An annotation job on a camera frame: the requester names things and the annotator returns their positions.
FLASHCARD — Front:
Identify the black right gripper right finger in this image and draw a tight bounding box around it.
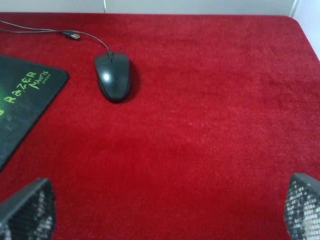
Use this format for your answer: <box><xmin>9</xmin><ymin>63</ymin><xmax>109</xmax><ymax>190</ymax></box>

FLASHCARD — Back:
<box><xmin>284</xmin><ymin>173</ymin><xmax>320</xmax><ymax>240</ymax></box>

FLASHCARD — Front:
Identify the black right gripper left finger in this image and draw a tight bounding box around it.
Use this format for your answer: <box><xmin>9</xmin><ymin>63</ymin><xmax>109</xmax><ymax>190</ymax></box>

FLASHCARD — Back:
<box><xmin>0</xmin><ymin>178</ymin><xmax>56</xmax><ymax>240</ymax></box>

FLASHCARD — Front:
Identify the black computer mouse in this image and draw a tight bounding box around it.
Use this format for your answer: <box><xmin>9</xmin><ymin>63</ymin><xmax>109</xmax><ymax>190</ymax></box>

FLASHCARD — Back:
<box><xmin>94</xmin><ymin>52</ymin><xmax>131</xmax><ymax>103</ymax></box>

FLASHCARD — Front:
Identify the black green Razer mousepad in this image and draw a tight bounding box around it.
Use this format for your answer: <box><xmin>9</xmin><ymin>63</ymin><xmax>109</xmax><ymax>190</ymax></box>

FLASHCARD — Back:
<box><xmin>0</xmin><ymin>55</ymin><xmax>69</xmax><ymax>168</ymax></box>

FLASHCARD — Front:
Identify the red table cloth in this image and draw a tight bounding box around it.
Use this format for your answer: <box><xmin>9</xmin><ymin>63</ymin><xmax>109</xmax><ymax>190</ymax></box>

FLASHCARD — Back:
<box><xmin>0</xmin><ymin>12</ymin><xmax>320</xmax><ymax>240</ymax></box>

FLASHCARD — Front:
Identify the black mouse cable with USB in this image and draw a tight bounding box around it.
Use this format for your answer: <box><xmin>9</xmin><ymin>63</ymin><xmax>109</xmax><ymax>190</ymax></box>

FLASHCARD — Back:
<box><xmin>0</xmin><ymin>19</ymin><xmax>112</xmax><ymax>56</ymax></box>

